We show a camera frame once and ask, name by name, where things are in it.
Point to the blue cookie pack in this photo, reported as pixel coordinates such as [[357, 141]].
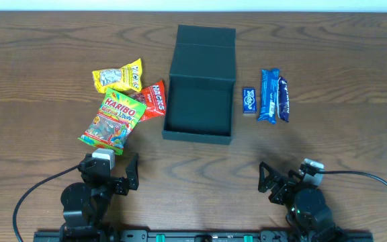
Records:
[[269, 85]]

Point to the red Hacks candy bag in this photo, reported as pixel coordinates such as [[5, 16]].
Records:
[[154, 99]]

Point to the yellow Hacks candy bag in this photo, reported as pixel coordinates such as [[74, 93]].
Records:
[[124, 78]]

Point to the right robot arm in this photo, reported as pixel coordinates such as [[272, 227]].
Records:
[[308, 213]]

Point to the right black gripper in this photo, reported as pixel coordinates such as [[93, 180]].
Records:
[[284, 187]]

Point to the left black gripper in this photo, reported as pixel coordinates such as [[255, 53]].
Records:
[[119, 183]]

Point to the black mounting rail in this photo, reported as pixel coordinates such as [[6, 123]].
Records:
[[165, 236]]

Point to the dark green open box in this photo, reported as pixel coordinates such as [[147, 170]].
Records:
[[201, 86]]

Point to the dark purple chocolate bar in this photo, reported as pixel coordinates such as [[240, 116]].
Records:
[[283, 109]]

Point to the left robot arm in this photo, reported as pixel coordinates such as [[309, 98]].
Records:
[[85, 204]]

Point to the Haribo worms candy bag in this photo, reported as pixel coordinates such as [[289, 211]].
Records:
[[116, 118]]

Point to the blue Eclipse mint tin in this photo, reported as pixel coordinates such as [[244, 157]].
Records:
[[249, 100]]

